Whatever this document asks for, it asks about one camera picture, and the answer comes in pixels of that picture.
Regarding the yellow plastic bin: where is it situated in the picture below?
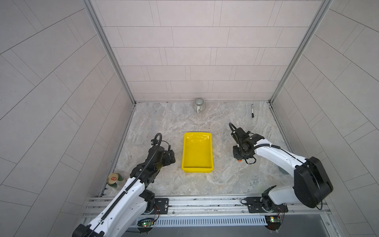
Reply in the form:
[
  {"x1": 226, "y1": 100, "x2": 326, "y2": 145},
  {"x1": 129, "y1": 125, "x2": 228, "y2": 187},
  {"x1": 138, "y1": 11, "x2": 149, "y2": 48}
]
[{"x1": 182, "y1": 132, "x2": 214, "y2": 173}]

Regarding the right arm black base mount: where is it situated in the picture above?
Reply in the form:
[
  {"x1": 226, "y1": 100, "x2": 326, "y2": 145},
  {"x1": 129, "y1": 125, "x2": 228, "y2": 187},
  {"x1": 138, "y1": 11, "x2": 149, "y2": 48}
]
[{"x1": 240, "y1": 185, "x2": 288, "y2": 213}]

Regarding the metal corner frame post left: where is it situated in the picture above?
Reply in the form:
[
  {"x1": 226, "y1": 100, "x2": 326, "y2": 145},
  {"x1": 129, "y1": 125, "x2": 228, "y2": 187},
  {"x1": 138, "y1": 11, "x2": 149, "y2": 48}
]
[{"x1": 82, "y1": 0, "x2": 136, "y2": 105}]

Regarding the metal corner frame post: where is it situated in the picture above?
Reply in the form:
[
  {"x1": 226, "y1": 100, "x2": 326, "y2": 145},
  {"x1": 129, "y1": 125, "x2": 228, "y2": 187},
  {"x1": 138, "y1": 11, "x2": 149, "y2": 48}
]
[
  {"x1": 268, "y1": 0, "x2": 333, "y2": 105},
  {"x1": 82, "y1": 0, "x2": 136, "y2": 105}
]

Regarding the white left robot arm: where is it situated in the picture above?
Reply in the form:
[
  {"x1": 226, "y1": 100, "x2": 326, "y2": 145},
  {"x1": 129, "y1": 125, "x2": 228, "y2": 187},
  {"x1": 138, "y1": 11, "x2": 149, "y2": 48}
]
[{"x1": 72, "y1": 145, "x2": 176, "y2": 237}]

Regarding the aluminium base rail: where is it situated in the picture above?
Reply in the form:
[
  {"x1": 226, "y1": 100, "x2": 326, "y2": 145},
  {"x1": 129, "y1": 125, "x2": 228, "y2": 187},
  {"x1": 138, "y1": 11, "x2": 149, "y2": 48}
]
[{"x1": 80, "y1": 195, "x2": 334, "y2": 230}]

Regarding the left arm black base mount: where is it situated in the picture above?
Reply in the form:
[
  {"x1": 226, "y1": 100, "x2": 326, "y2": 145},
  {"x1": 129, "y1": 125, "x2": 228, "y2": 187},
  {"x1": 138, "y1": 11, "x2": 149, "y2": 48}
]
[{"x1": 140, "y1": 190, "x2": 169, "y2": 215}]

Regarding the metal corner frame post right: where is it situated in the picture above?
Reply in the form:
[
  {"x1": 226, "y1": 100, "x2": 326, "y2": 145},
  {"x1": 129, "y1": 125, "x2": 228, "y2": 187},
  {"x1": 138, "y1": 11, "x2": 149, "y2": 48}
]
[{"x1": 268, "y1": 0, "x2": 333, "y2": 105}]

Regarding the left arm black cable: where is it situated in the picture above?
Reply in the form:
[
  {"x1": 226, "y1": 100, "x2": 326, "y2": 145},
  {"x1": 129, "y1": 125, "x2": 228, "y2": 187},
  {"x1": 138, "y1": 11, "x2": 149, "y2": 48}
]
[{"x1": 85, "y1": 133, "x2": 163, "y2": 237}]

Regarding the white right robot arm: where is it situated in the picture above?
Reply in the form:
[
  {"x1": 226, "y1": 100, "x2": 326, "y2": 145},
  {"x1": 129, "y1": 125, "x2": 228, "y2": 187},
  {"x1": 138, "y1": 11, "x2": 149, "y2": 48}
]
[{"x1": 229, "y1": 123, "x2": 334, "y2": 212}]

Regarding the left green circuit board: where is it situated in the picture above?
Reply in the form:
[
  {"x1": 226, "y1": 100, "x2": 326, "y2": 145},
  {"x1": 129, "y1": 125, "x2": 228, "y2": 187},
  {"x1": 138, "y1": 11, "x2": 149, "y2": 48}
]
[{"x1": 137, "y1": 218, "x2": 155, "y2": 228}]

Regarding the green can with red label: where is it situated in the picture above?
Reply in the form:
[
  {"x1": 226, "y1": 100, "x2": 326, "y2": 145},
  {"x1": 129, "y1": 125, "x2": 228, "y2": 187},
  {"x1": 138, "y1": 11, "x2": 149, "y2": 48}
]
[{"x1": 107, "y1": 173, "x2": 124, "y2": 187}]

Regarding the striped white ceramic cup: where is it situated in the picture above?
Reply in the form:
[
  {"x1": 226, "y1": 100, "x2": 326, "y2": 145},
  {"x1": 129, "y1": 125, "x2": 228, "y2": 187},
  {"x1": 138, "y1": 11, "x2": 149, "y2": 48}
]
[{"x1": 193, "y1": 98, "x2": 205, "y2": 113}]

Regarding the right circuit board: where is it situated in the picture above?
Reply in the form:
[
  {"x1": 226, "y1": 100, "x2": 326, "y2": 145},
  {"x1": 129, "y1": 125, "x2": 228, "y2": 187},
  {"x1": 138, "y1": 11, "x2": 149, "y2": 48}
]
[{"x1": 265, "y1": 215, "x2": 282, "y2": 231}]

